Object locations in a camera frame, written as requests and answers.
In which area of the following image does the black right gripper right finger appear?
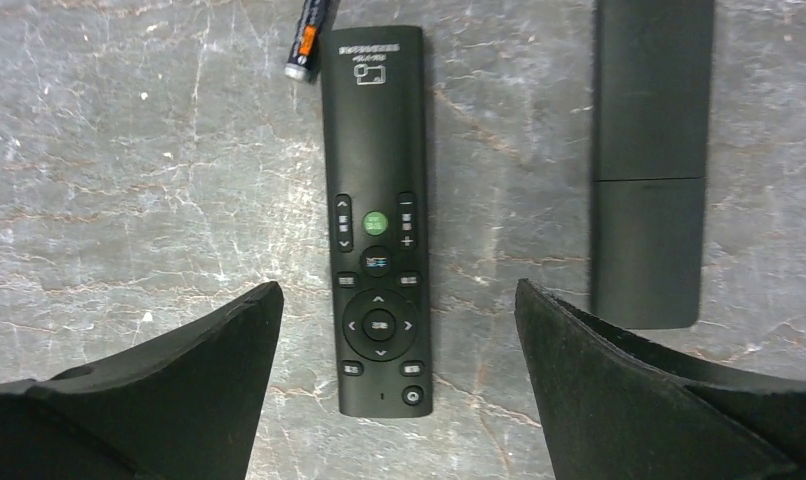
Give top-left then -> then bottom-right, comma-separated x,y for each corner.
515,279 -> 806,479

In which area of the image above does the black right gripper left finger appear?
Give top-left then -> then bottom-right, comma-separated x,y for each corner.
0,282 -> 284,479

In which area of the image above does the black orange AAA battery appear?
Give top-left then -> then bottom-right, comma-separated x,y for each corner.
284,0 -> 332,82

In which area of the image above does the black remote with buttons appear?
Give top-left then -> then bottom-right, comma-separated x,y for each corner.
320,25 -> 433,419

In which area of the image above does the black remote face down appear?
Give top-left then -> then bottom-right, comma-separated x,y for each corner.
590,1 -> 715,330

